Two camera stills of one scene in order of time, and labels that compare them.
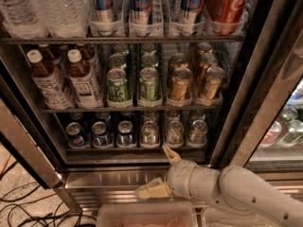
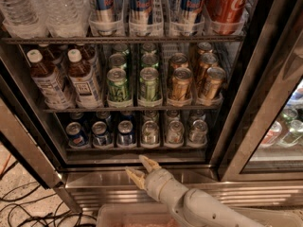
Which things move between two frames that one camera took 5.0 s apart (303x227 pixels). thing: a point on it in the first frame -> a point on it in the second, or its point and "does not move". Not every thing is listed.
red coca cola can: (226, 7) does not move
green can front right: (149, 83) does not move
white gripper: (178, 178) -> (153, 182)
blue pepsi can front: (125, 137) does not move
